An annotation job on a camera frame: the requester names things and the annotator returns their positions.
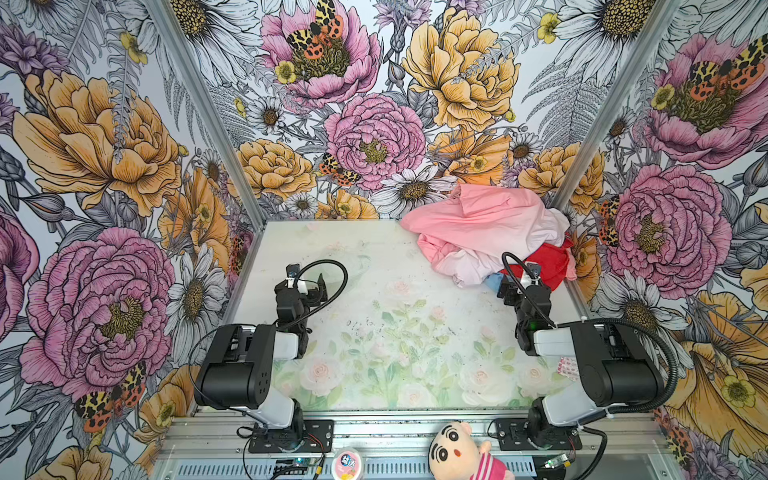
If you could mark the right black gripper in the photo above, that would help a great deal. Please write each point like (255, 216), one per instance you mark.
(512, 291)

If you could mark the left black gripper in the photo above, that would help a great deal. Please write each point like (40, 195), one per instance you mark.
(318, 295)

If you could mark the light blue cloth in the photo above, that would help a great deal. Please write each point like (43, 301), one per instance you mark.
(493, 282)

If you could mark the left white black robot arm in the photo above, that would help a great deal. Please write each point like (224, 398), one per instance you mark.
(236, 372)

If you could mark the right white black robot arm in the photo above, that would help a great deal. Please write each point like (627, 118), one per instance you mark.
(622, 367)

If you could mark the red cloth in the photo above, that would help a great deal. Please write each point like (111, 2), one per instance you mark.
(557, 263)

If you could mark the pink cloth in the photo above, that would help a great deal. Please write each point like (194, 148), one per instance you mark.
(465, 236)

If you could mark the pink patterned card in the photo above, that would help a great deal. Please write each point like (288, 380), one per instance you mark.
(568, 368)

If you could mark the green circuit board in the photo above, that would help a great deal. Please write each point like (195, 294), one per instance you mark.
(292, 467)

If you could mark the round pink sticker tin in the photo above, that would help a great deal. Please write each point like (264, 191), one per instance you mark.
(348, 464)

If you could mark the plush doll toy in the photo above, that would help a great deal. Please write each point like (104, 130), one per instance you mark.
(454, 455)

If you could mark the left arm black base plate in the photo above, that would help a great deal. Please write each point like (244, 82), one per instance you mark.
(313, 436)

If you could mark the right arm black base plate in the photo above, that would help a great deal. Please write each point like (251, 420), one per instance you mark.
(516, 434)

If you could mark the front aluminium rail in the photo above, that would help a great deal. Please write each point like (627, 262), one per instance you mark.
(392, 445)

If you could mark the right aluminium frame post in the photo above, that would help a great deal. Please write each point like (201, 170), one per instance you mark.
(650, 36)

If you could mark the aluminium frame post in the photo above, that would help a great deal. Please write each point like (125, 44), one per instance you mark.
(650, 36)
(185, 64)

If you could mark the left aluminium frame post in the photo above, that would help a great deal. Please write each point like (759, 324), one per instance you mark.
(185, 64)

